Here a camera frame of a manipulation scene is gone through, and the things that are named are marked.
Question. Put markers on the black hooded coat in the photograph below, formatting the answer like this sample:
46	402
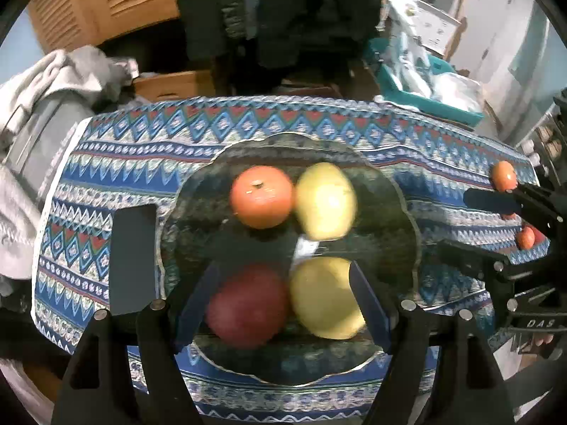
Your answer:
310	9

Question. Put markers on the beige towel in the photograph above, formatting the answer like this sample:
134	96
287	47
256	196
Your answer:
40	79

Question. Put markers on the white plastic basket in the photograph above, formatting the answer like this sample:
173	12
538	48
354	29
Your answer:
436	26

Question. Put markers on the dark grey jacket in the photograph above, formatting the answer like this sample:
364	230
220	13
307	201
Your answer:
208	9

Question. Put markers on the small tangerine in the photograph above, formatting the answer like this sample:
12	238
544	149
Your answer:
526	237

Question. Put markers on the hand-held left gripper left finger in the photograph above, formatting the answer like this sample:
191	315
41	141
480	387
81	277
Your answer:
199	305

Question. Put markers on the wooden louvered wardrobe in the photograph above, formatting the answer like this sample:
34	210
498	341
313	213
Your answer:
88	0

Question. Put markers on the shoe rack with shoes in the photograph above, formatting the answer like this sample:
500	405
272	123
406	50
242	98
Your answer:
529	146

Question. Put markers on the wooden drawer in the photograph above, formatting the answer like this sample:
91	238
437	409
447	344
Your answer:
177	86

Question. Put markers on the blue patterned tablecloth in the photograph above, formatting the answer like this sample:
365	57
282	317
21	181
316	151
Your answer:
133	164

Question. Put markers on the dark red apple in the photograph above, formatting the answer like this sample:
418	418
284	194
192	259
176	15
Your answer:
248	305

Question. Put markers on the white knitted cloth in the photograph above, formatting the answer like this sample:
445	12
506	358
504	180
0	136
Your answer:
17	230

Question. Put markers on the orange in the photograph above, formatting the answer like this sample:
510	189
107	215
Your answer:
505	176
262	197

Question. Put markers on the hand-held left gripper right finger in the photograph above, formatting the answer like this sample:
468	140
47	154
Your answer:
370	305

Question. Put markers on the person's right hand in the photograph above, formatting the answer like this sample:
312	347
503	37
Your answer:
542	341

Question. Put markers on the grey fabric bag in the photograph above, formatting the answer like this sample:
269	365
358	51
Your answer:
44	137

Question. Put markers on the wooden shelf rack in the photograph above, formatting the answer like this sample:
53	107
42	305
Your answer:
458	35

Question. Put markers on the grey clothing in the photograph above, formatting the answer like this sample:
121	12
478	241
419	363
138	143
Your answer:
93	66

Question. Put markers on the teal plastic crate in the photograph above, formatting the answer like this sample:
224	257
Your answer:
447	113

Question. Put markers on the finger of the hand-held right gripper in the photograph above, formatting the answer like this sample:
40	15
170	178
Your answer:
469	254
491	201

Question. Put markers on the dark green glass plate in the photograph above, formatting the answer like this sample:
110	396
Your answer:
199	230

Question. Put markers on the bright red apple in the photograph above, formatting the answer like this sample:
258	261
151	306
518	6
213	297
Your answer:
540	235

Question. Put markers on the clear plastic bags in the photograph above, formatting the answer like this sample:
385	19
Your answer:
456	90

